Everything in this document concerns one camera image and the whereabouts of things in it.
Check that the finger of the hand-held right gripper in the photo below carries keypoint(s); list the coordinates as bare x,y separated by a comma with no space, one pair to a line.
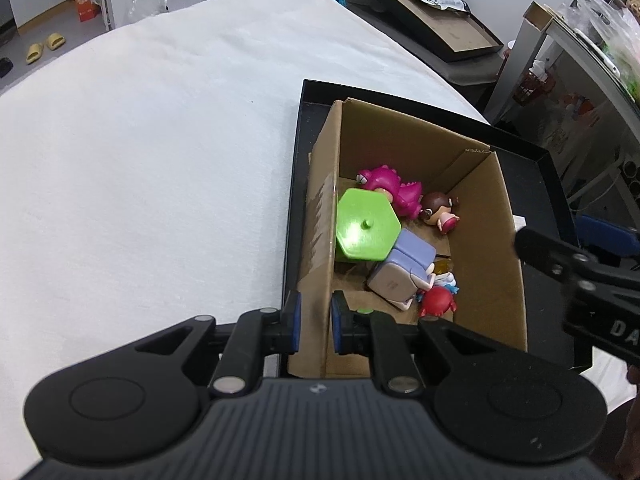
607,232
550,255

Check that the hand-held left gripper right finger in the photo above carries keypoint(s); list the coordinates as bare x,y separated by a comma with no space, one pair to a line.
337,322

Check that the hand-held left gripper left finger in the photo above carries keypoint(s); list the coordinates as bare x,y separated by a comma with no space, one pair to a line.
296,322

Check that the black shallow tray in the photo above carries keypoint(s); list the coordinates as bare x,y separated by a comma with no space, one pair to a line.
545,195

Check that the brown cardboard box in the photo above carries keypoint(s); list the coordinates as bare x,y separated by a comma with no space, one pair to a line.
480,270

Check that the lavender cube toy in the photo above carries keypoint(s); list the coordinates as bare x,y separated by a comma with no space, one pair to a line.
400,270

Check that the green hexagonal block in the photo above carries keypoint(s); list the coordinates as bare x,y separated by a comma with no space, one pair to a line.
367,227

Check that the red crab figurine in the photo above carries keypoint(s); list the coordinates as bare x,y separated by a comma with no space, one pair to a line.
437,301

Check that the brown-haired doll figurine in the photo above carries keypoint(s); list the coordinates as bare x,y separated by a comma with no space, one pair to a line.
440,211

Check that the pink dinosaur figurine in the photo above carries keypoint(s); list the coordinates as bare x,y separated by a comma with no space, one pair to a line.
387,186

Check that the person's right forearm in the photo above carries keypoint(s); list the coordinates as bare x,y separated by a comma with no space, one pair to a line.
630,435

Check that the beige printed tote bag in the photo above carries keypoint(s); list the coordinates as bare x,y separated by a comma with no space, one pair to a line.
575,125

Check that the red mesh basket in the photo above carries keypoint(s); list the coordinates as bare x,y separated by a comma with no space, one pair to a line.
530,89

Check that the black curved desk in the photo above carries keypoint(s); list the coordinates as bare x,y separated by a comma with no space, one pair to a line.
575,50

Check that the plastic bag with items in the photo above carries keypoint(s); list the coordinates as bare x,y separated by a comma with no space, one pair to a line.
617,35

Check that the black framed cardboard tray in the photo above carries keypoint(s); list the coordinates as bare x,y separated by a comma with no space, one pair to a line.
440,25

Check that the crumpled clear plastic bag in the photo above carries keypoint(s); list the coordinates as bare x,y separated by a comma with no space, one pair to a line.
145,10

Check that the black slipper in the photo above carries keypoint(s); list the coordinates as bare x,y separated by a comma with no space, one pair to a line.
6,67

